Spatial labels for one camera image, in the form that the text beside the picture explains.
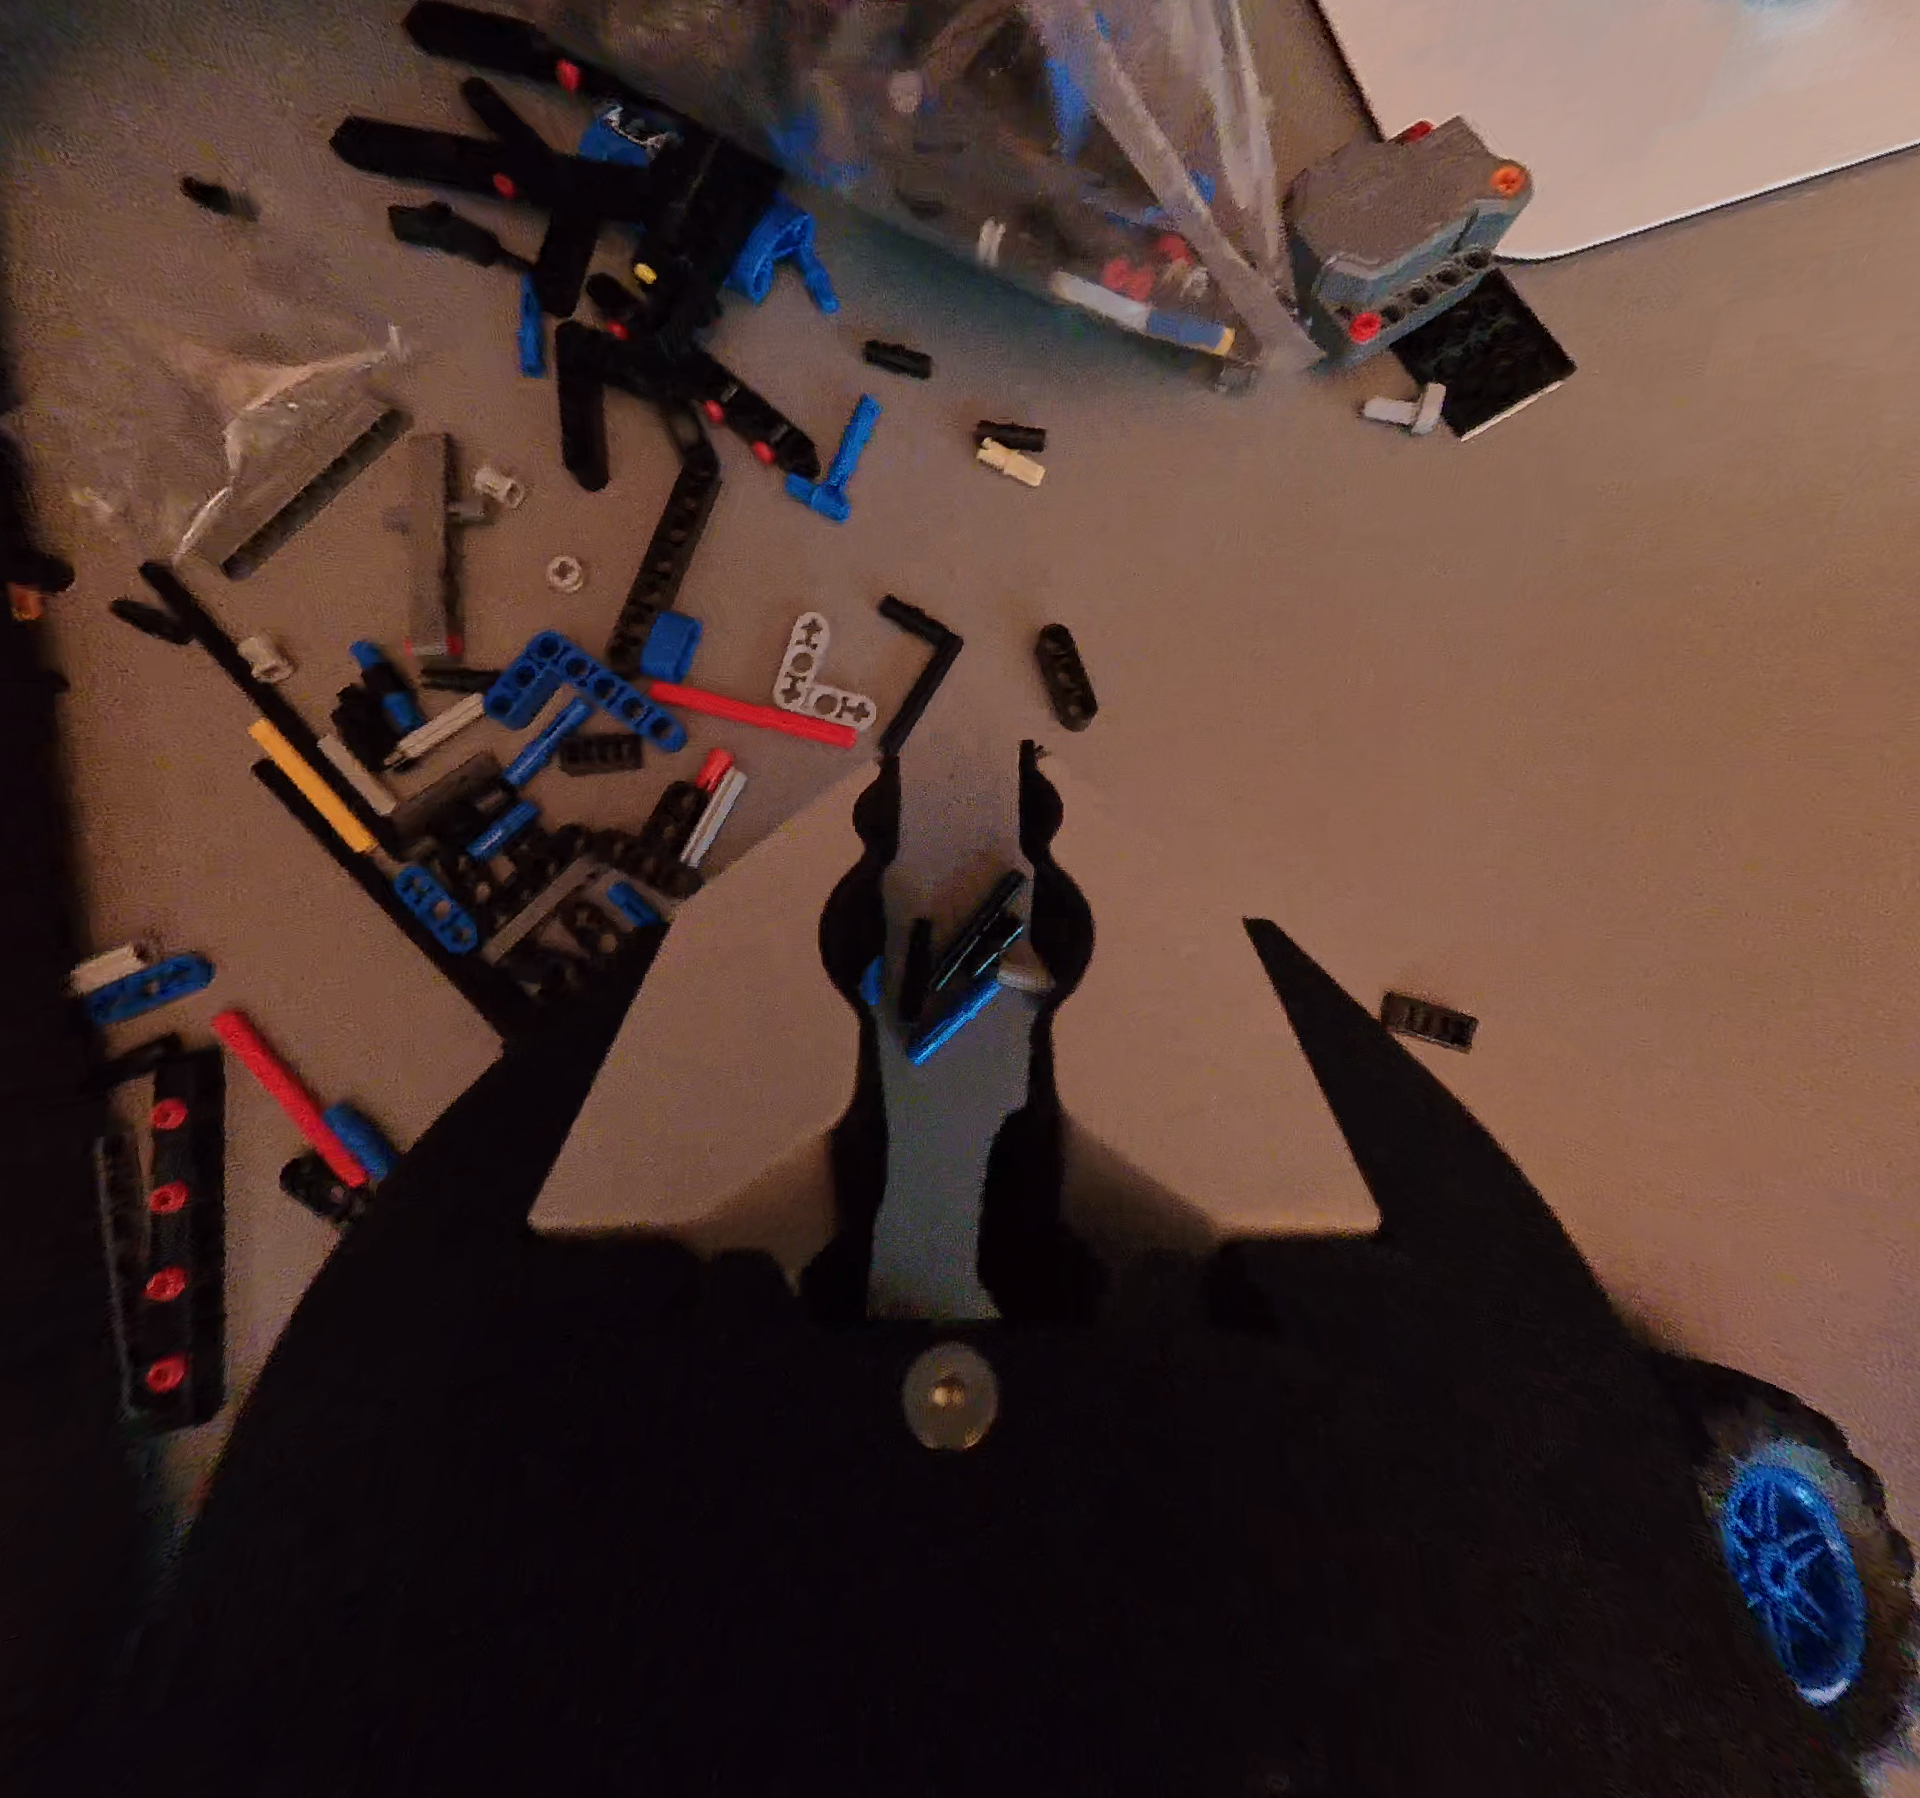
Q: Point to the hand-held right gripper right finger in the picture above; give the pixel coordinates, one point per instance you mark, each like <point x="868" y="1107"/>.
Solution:
<point x="1203" y="1078"/>

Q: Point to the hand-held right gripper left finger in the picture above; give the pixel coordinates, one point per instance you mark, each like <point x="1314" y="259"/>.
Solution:
<point x="704" y="1078"/>

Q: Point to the pile of toy building pieces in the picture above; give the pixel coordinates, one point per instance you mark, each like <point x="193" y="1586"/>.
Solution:
<point x="645" y="600"/>

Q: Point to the clear plastic bag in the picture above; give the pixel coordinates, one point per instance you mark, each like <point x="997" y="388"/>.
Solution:
<point x="990" y="90"/>
<point x="211" y="436"/>

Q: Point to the grey desk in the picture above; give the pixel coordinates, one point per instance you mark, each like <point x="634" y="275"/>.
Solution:
<point x="1562" y="692"/>

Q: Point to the yellow toy beam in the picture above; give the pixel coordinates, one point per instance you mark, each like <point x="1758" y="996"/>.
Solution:
<point x="315" y="785"/>

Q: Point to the black toy wheel blue rim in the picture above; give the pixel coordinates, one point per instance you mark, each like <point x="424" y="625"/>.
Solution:
<point x="1795" y="1559"/>

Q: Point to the black studded toy plate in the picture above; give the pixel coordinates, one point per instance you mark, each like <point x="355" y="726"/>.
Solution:
<point x="1486" y="354"/>

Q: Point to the grey toy motor block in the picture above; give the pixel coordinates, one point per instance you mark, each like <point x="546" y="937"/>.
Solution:
<point x="1395" y="235"/>

